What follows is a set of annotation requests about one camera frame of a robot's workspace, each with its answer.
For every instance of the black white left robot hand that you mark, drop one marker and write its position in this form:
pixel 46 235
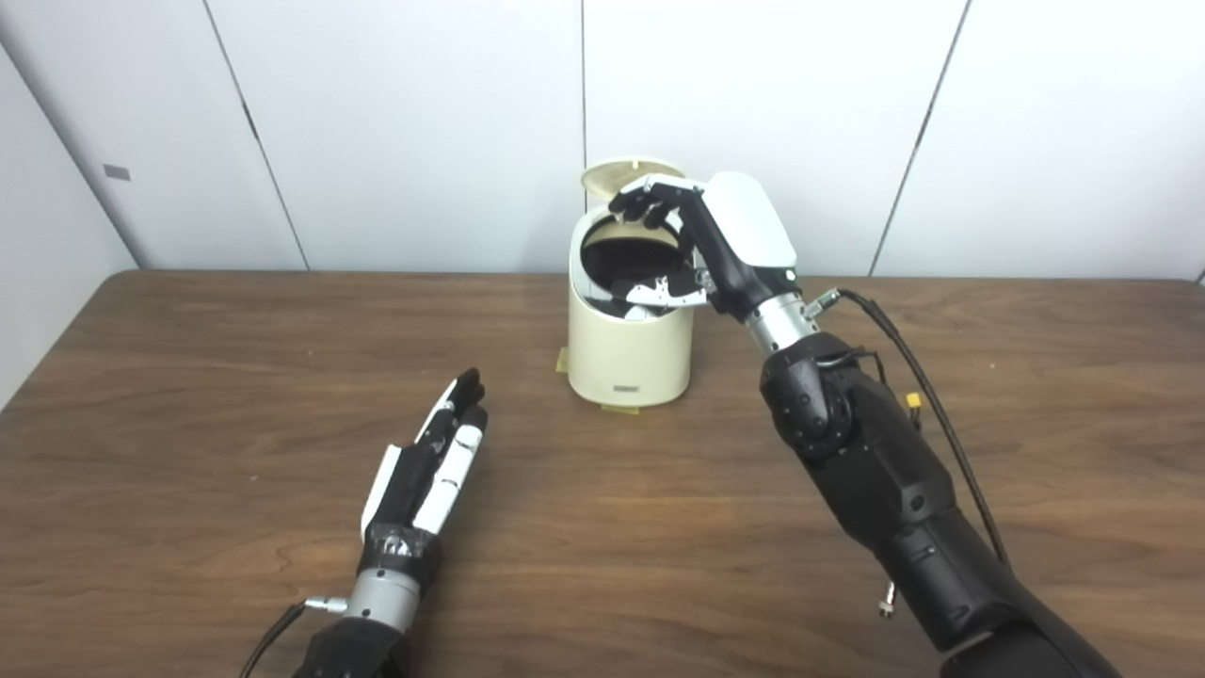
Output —
pixel 409 499

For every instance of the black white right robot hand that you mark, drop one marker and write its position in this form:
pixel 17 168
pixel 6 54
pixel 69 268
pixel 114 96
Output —
pixel 744 231

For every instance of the round cream bin lid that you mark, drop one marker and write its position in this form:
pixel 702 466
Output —
pixel 612 175

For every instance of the cream-colored bin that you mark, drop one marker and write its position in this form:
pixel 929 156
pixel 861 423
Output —
pixel 626 353

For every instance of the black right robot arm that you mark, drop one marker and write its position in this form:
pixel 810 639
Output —
pixel 875 471

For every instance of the small gray wall label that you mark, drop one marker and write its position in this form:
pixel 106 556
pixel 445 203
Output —
pixel 116 173

